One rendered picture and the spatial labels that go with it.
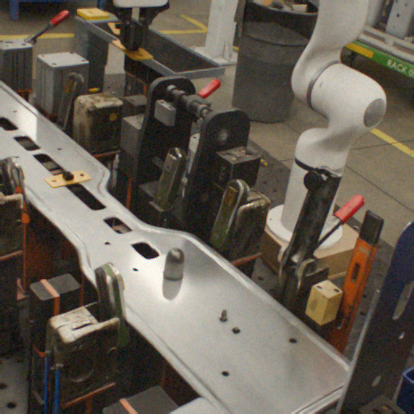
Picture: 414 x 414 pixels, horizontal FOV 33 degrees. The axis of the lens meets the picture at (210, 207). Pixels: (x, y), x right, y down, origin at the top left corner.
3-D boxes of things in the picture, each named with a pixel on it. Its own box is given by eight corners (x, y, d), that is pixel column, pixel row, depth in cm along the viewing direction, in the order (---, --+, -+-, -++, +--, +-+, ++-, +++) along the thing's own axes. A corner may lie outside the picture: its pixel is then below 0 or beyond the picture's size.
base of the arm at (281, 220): (300, 200, 183) (314, 137, 174) (356, 234, 172) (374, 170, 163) (250, 220, 172) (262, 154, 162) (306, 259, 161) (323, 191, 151)
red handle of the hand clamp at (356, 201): (282, 252, 108) (350, 187, 112) (285, 259, 110) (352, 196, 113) (301, 266, 105) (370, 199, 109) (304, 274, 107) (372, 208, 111)
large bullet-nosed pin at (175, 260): (158, 279, 111) (162, 246, 108) (174, 274, 113) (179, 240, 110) (169, 290, 109) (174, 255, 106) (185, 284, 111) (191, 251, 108)
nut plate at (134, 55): (111, 42, 118) (111, 35, 118) (130, 41, 120) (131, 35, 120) (133, 60, 113) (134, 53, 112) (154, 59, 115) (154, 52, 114)
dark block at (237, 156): (185, 330, 145) (215, 150, 124) (211, 319, 149) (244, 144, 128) (200, 344, 142) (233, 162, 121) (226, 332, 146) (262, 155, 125)
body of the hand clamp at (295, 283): (241, 413, 127) (278, 257, 109) (268, 399, 131) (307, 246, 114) (263, 435, 123) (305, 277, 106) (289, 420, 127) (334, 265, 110)
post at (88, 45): (65, 169, 197) (72, 16, 175) (88, 164, 202) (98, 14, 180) (78, 180, 193) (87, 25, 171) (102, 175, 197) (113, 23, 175)
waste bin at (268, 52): (204, 99, 450) (221, -13, 414) (269, 94, 478) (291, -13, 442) (247, 132, 415) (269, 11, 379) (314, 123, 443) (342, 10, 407)
